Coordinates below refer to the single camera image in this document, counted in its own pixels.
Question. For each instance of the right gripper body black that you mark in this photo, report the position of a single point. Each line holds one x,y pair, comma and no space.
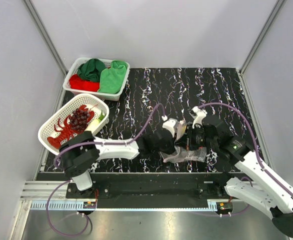
196,138

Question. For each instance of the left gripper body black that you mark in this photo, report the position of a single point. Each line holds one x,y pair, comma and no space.
168,149

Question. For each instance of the clear zip top bag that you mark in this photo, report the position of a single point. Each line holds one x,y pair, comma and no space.
181,154

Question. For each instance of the white radish toy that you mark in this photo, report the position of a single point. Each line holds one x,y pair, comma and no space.
96,124

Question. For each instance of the purple grape bunch toy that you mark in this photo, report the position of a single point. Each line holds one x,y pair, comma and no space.
79,120

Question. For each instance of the red lobster toy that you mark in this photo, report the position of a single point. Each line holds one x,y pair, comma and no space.
65,131

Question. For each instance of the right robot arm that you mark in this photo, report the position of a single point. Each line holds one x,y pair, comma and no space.
275,196

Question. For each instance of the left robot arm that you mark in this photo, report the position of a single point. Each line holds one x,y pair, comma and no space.
77,155

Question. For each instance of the black marble pattern mat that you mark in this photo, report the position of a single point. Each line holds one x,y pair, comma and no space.
179,90

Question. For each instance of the white perforated empty basket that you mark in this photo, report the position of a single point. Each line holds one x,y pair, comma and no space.
91,101

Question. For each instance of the light green cloth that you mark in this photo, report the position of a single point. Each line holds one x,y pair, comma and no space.
111,79

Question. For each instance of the white basket with cloths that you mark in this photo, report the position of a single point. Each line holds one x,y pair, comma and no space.
73,70

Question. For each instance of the dark green cloth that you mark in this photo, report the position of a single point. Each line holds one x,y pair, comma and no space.
91,70

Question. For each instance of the red cloth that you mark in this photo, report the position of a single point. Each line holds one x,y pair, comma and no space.
77,83

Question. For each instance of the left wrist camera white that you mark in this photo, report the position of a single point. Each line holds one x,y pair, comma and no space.
171,125

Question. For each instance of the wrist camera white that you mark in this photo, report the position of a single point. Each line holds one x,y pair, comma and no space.
198,115
171,125

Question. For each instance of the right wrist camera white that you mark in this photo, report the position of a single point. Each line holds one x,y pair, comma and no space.
198,115

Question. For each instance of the white slotted cable duct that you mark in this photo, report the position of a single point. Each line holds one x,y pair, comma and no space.
74,205

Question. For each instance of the aluminium frame rail front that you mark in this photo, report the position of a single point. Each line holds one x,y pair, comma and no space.
59,189

